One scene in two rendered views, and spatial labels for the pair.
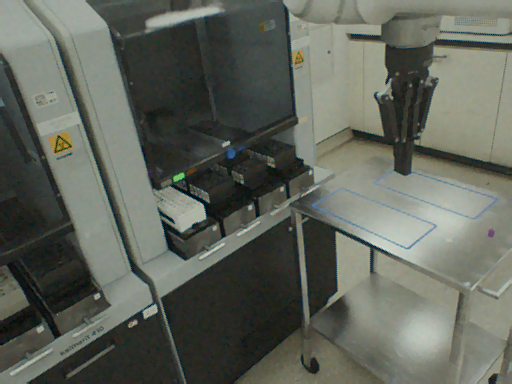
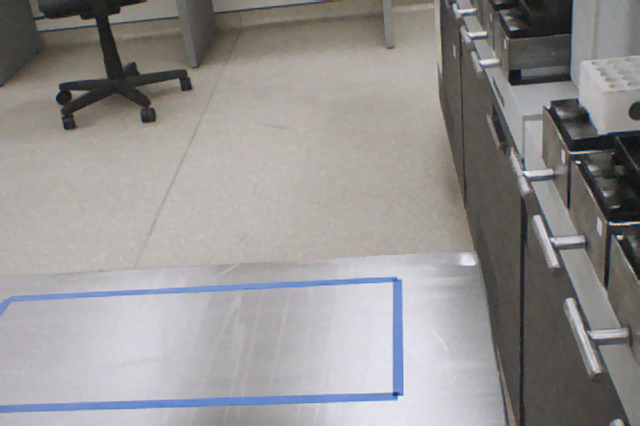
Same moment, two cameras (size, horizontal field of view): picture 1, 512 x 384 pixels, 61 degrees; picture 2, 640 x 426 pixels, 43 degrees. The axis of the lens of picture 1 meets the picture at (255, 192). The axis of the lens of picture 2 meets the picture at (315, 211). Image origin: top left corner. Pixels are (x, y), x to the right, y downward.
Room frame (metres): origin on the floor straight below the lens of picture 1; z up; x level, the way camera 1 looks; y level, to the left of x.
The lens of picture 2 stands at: (1.52, -0.61, 1.19)
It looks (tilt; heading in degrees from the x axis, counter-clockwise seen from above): 29 degrees down; 135
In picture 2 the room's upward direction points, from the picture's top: 8 degrees counter-clockwise
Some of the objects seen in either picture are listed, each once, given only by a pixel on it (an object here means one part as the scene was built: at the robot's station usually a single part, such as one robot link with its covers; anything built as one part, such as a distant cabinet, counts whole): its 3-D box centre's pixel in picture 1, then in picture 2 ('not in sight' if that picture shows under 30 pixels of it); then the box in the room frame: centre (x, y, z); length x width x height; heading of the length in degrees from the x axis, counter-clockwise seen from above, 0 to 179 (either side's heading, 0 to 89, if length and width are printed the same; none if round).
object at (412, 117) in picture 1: (411, 107); not in sight; (0.72, -0.29, 1.28); 0.04 x 0.01 x 0.11; 25
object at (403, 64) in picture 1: (407, 70); not in sight; (0.72, -0.28, 1.35); 0.08 x 0.07 x 0.09; 115
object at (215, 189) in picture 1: (220, 191); not in sight; (1.30, 0.12, 0.85); 0.12 x 0.02 x 0.06; 129
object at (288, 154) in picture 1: (283, 158); not in sight; (1.49, -0.12, 0.85); 0.12 x 0.02 x 0.06; 127
